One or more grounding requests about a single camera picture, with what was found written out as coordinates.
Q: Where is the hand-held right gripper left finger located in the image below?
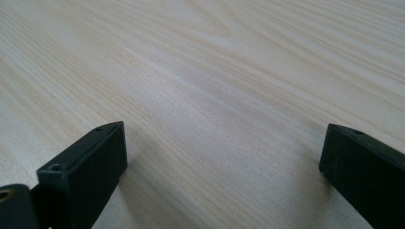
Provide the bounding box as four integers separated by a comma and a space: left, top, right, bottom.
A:
32, 120, 129, 229

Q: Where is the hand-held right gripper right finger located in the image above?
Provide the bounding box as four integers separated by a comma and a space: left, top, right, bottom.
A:
318, 123, 405, 229

